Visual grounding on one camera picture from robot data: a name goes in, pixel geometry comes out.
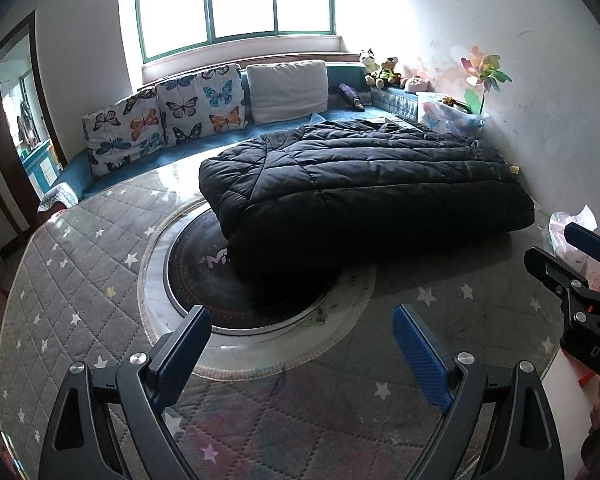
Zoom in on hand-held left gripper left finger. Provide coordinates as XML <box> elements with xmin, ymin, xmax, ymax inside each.
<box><xmin>39</xmin><ymin>305</ymin><xmax>212</xmax><ymax>480</ymax></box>

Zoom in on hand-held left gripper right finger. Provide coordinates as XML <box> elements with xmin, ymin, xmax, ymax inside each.
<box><xmin>391</xmin><ymin>304</ymin><xmax>565</xmax><ymax>480</ymax></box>

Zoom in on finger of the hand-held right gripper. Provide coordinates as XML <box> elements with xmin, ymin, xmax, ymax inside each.
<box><xmin>564</xmin><ymin>222</ymin><xmax>600</xmax><ymax>273</ymax></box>
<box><xmin>524</xmin><ymin>246</ymin><xmax>600</xmax><ymax>327</ymax></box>

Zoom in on black puffer jacket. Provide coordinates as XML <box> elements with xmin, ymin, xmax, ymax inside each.
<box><xmin>198</xmin><ymin>120</ymin><xmax>537</xmax><ymax>281</ymax></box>

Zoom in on hanging clothes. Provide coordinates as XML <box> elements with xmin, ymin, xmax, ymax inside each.
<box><xmin>17</xmin><ymin>102</ymin><xmax>38</xmax><ymax>146</ymax></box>

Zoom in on white plastic bag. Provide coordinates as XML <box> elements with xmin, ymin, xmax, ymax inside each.
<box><xmin>549</xmin><ymin>204</ymin><xmax>600</xmax><ymax>281</ymax></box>

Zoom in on grey quilted star mat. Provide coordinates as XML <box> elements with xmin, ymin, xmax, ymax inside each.
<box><xmin>0</xmin><ymin>167</ymin><xmax>561</xmax><ymax>480</ymax></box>

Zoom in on clear plastic storage box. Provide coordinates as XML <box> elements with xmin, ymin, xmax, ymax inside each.
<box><xmin>417</xmin><ymin>95</ymin><xmax>490</xmax><ymax>138</ymax></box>

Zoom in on colourful pinwheel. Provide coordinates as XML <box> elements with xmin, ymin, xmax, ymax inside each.
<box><xmin>460</xmin><ymin>45</ymin><xmax>513</xmax><ymax>116</ymax></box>

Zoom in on patterned cloth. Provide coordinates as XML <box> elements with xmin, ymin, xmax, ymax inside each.
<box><xmin>37</xmin><ymin>185</ymin><xmax>76</xmax><ymax>213</ymax></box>

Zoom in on blue sofa bench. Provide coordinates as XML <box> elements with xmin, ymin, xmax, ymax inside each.
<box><xmin>37</xmin><ymin>62</ymin><xmax>486</xmax><ymax>211</ymax></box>

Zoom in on brown wooden stand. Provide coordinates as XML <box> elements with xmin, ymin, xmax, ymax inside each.
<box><xmin>0</xmin><ymin>187</ymin><xmax>28</xmax><ymax>261</ymax></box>

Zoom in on butterfly print pillow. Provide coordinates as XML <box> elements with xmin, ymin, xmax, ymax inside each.
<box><xmin>156</xmin><ymin>63</ymin><xmax>247</xmax><ymax>147</ymax></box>
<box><xmin>82</xmin><ymin>87</ymin><xmax>167</xmax><ymax>178</ymax></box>

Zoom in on pink plush toy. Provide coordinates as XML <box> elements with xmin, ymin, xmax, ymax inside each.
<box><xmin>400</xmin><ymin>74</ymin><xmax>433</xmax><ymax>93</ymax></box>

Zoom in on blue cabinet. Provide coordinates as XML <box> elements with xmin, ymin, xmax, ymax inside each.
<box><xmin>22</xmin><ymin>140</ymin><xmax>61</xmax><ymax>196</ymax></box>

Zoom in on purple umbrella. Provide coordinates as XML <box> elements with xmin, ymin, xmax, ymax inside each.
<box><xmin>335</xmin><ymin>82</ymin><xmax>366</xmax><ymax>112</ymax></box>

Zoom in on black and white plush toy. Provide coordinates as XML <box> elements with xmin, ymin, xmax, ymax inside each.
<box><xmin>358</xmin><ymin>49</ymin><xmax>381</xmax><ymax>75</ymax></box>

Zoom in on white pillow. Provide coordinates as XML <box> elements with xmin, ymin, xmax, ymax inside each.
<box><xmin>246</xmin><ymin>60</ymin><xmax>329</xmax><ymax>126</ymax></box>

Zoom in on green framed window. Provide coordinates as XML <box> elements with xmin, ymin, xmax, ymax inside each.
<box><xmin>132</xmin><ymin>0</ymin><xmax>341</xmax><ymax>66</ymax></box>

